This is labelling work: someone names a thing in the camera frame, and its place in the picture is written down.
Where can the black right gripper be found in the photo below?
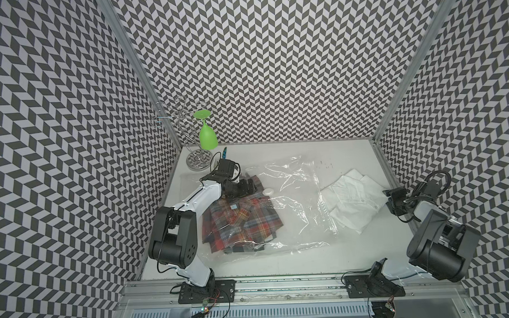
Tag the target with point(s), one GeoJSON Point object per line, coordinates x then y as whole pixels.
{"type": "Point", "coordinates": [395, 192]}

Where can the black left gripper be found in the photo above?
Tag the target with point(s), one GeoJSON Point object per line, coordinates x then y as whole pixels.
{"type": "Point", "coordinates": [244, 191]}

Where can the red plaid shirt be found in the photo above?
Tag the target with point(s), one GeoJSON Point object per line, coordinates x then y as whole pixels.
{"type": "Point", "coordinates": [243, 225]}

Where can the white shirt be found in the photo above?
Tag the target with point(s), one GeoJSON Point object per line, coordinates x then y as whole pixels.
{"type": "Point", "coordinates": [354, 200]}

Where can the clear plastic vacuum bag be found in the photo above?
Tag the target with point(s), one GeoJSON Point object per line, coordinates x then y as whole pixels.
{"type": "Point", "coordinates": [297, 200]}

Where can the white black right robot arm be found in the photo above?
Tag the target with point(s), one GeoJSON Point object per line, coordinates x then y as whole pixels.
{"type": "Point", "coordinates": [442, 246]}

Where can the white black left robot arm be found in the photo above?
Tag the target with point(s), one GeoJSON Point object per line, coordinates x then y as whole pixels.
{"type": "Point", "coordinates": [174, 239]}

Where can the white round bag valve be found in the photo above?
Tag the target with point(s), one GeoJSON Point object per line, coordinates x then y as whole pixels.
{"type": "Point", "coordinates": [268, 192]}

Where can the green plastic wine glass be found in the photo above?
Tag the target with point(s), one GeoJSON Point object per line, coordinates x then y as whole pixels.
{"type": "Point", "coordinates": [207, 136]}

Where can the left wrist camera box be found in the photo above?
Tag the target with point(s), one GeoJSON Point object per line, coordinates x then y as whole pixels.
{"type": "Point", "coordinates": [228, 170]}

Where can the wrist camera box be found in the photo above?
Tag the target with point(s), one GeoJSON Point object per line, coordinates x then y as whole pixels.
{"type": "Point", "coordinates": [428, 190]}
{"type": "Point", "coordinates": [228, 170]}

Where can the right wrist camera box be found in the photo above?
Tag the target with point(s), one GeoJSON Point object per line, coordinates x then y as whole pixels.
{"type": "Point", "coordinates": [428, 190]}

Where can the aluminium frame right floor rail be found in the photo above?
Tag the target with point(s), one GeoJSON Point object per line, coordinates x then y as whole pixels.
{"type": "Point", "coordinates": [389, 167]}

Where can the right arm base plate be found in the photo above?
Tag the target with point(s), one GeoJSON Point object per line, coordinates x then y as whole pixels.
{"type": "Point", "coordinates": [366, 286]}

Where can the aluminium front rail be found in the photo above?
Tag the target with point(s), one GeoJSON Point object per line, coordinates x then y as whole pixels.
{"type": "Point", "coordinates": [285, 289]}

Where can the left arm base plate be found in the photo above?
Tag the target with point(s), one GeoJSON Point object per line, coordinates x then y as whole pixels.
{"type": "Point", "coordinates": [190, 294]}

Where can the right electronics board with wires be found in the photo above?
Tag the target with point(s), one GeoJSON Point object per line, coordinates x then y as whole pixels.
{"type": "Point", "coordinates": [382, 308]}

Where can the electronics board with wires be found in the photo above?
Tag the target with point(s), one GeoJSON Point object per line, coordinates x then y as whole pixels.
{"type": "Point", "coordinates": [216, 306]}
{"type": "Point", "coordinates": [382, 308]}

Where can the left electronics board with wires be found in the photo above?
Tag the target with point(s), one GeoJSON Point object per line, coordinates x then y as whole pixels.
{"type": "Point", "coordinates": [216, 306]}

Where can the aluminium frame corner post right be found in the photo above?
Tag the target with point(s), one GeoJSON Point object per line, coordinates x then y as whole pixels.
{"type": "Point", "coordinates": [434, 27]}

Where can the aluminium frame corner post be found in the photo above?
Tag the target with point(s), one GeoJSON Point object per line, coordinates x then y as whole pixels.
{"type": "Point", "coordinates": [434, 27]}
{"type": "Point", "coordinates": [117, 27]}

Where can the aluminium frame corner post left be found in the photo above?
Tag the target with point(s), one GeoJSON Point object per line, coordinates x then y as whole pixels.
{"type": "Point", "coordinates": [117, 27]}

